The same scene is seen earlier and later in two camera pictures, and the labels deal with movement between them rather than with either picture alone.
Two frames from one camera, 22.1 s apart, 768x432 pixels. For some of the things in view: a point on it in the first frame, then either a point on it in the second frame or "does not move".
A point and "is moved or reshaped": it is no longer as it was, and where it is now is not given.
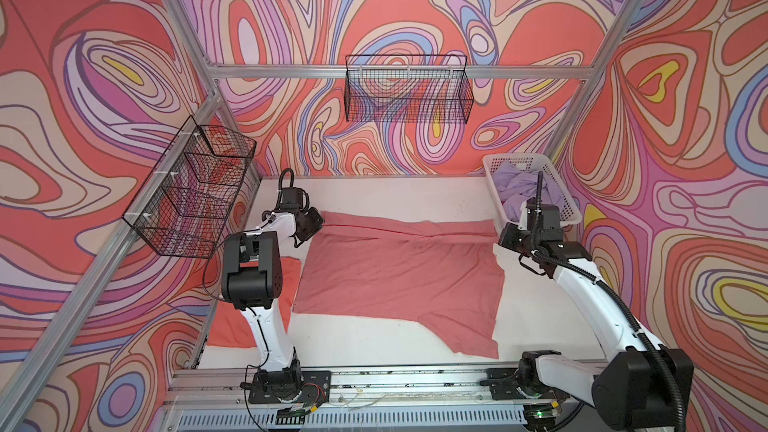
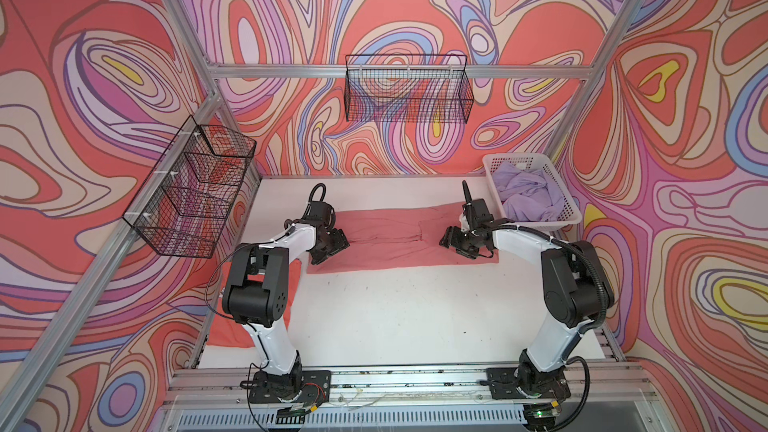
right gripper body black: (518, 240) -> (466, 243)
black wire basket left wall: (186, 200) does not move
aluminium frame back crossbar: (398, 71) does not move
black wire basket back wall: (408, 88) does not move
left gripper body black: (311, 222) -> (335, 242)
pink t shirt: (447, 275) is moved or reshaped
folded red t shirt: (229, 326) does not move
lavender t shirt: (517, 186) does not move
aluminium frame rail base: (457, 400) does not move
